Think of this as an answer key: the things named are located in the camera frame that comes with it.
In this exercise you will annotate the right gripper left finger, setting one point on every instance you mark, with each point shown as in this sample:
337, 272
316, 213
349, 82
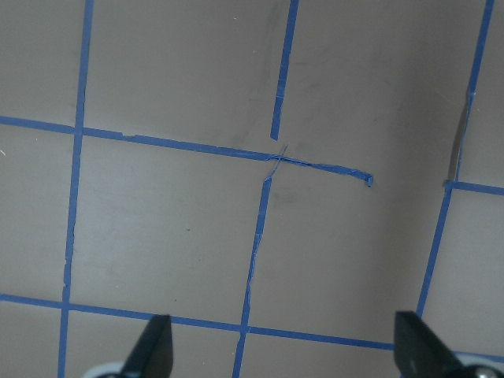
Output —
152, 355

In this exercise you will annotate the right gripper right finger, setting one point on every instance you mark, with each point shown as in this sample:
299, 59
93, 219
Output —
418, 352

